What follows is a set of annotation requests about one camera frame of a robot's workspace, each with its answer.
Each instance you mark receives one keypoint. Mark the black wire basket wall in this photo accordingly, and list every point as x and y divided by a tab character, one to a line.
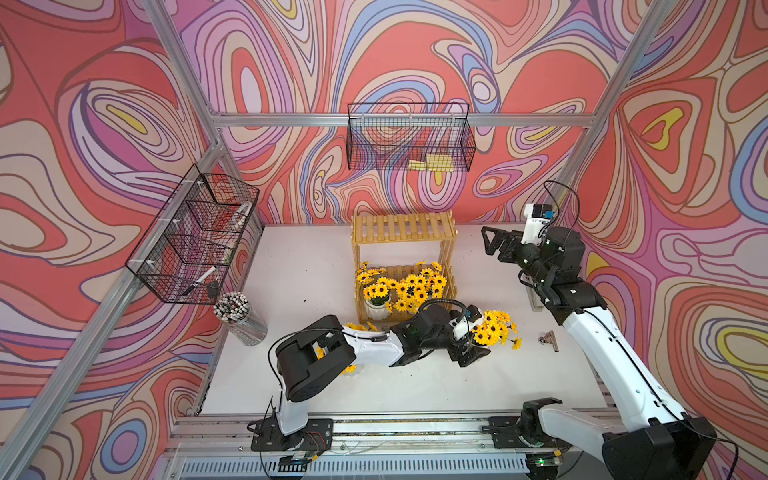
385	136
199	226

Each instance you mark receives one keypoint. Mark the white and black stapler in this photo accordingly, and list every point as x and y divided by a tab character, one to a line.
534	300

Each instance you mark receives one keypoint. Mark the black wire basket back wall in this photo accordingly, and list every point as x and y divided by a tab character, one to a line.
385	136

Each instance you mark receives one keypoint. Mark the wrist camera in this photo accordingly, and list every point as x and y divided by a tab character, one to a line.
537	217
463	325

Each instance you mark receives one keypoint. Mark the black wire basket left wall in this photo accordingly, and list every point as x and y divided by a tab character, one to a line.
199	226

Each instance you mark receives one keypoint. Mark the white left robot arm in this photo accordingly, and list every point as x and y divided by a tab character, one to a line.
307	361

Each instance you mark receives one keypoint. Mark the white marker in basket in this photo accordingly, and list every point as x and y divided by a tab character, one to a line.
199	280

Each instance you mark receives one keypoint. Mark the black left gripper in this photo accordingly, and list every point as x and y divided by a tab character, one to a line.
473	355

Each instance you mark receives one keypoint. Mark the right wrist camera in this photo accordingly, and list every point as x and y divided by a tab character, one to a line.
537	217

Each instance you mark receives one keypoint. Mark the clear cup of pencils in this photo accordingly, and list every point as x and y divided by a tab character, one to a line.
236	312

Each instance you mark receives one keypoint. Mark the metal binder clip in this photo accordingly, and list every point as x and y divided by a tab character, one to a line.
549	338

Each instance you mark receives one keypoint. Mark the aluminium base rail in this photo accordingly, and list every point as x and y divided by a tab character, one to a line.
372	446

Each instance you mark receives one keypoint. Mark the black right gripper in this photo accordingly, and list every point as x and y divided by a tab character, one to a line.
499	237

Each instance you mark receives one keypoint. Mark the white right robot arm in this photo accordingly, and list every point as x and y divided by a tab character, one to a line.
655	437

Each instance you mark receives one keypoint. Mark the yellow sticky notes pad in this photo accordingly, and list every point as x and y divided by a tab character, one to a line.
432	163

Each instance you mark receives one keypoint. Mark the wooden two-tier shelf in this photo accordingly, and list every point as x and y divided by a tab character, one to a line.
400	231

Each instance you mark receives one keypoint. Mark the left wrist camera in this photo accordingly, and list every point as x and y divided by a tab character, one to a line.
463	325

